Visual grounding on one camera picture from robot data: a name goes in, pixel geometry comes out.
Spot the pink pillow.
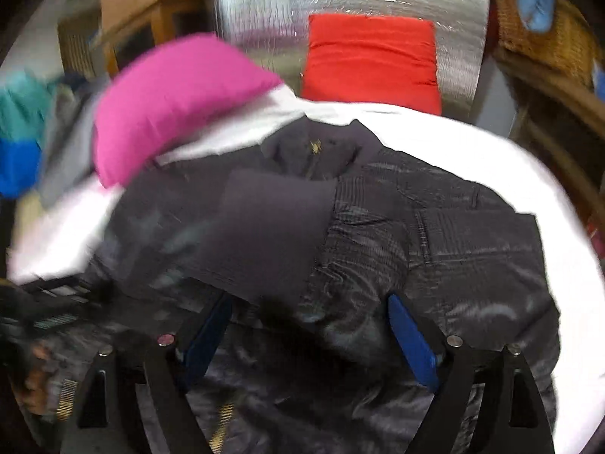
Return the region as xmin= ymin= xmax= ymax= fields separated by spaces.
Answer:
xmin=92 ymin=33 xmax=284 ymax=189

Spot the rattan chair frame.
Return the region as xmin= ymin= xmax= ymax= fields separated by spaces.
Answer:
xmin=492 ymin=47 xmax=605 ymax=228

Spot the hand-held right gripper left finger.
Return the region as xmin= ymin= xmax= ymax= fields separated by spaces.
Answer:
xmin=76 ymin=293 xmax=234 ymax=454

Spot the grey garment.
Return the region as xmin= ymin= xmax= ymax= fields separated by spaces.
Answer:
xmin=40 ymin=76 xmax=110 ymax=209

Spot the wooden cabinet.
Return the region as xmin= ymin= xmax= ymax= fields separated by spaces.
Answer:
xmin=101 ymin=0 xmax=213 ymax=76

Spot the white textured blanket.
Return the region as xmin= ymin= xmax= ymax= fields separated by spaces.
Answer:
xmin=7 ymin=85 xmax=601 ymax=454

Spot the black shiny jacket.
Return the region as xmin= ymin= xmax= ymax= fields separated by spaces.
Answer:
xmin=28 ymin=120 xmax=563 ymax=454

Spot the wicker basket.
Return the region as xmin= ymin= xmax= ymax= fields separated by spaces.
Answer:
xmin=492 ymin=0 xmax=601 ymax=87

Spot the red pillow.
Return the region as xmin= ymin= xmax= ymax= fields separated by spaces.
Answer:
xmin=300 ymin=13 xmax=444 ymax=117

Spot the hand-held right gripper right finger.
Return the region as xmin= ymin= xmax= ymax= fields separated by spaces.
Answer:
xmin=386 ymin=292 xmax=556 ymax=454

